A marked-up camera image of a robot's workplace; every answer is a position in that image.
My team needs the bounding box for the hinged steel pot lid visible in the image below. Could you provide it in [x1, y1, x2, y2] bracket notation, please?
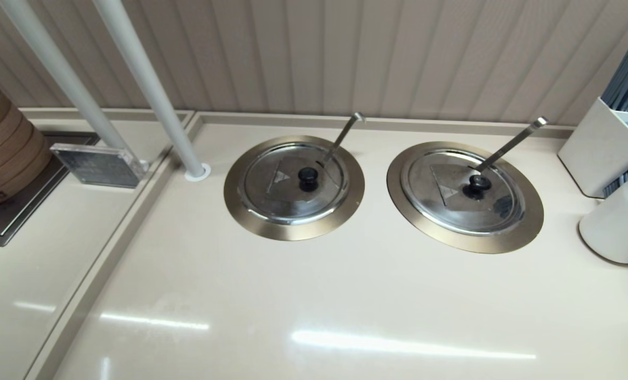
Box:
[400, 149, 526, 236]
[239, 144, 350, 226]

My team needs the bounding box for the right steel ladle handle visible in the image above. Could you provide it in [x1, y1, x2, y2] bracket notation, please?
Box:
[470, 117, 548, 174]

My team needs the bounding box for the white utensil holder box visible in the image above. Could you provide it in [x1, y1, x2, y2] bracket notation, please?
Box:
[557, 97, 628, 200]

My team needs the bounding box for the brass counter ring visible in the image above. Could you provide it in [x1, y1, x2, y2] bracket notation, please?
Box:
[386, 141, 545, 254]
[223, 135, 366, 242]

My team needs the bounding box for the thick white support pole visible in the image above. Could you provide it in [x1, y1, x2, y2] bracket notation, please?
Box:
[91, 0, 212, 183]

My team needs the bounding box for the clear acrylic sign block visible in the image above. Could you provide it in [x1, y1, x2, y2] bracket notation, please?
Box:
[49, 142, 149, 189]

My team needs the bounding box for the thin white support pole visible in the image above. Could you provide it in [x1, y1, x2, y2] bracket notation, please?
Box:
[0, 0, 149, 172]

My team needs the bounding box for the bamboo steamer stack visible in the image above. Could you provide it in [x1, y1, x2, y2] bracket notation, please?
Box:
[0, 66, 52, 214]

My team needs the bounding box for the white cylindrical container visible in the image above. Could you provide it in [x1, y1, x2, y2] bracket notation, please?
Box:
[579, 168, 628, 265]

